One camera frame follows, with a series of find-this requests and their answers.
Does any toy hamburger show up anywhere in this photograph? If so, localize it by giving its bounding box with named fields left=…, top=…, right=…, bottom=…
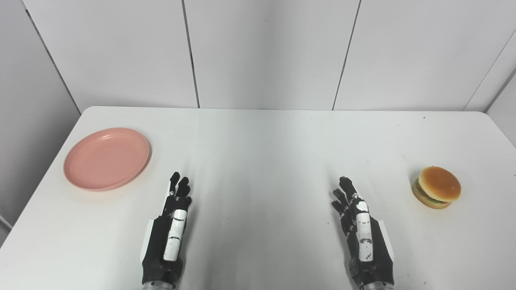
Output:
left=412, top=166, right=462, bottom=209

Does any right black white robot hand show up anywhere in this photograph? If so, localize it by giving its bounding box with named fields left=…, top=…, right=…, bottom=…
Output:
left=332, top=176, right=395, bottom=287

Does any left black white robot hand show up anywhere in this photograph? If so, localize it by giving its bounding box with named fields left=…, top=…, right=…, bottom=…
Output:
left=140, top=172, right=193, bottom=286

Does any pink round plate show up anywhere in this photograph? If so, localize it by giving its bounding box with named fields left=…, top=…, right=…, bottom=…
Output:
left=63, top=128, right=150, bottom=191

